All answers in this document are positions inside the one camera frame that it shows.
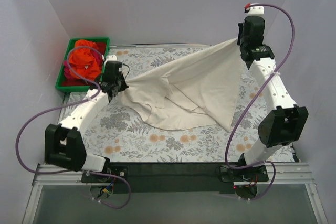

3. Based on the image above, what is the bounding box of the cream t shirt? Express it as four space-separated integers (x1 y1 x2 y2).
121 39 244 131

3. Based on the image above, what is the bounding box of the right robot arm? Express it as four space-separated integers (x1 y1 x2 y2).
230 16 309 181

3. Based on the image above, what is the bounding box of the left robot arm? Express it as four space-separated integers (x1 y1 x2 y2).
45 60 128 182

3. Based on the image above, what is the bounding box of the orange t shirt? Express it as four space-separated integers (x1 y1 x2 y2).
69 39 106 81

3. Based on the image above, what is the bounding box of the green plastic bin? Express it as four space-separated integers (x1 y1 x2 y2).
55 37 110 92

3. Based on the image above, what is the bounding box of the floral table mat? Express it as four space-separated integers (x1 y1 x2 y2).
52 46 300 163

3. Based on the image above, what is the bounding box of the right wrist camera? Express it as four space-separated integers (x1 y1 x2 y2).
244 3 265 17

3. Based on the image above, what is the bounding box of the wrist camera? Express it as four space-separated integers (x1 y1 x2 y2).
104 55 118 63
244 3 265 17

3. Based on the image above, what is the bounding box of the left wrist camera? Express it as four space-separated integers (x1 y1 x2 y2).
104 55 118 63

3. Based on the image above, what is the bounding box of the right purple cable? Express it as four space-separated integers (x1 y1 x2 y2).
224 3 296 201

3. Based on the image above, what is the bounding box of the purple cable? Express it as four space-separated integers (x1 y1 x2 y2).
15 47 132 209
224 3 296 201

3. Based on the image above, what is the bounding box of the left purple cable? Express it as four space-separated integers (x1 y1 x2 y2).
15 47 132 209

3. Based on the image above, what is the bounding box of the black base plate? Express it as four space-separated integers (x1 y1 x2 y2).
81 161 270 195

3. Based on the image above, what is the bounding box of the aluminium frame rail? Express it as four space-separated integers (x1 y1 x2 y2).
23 162 328 223

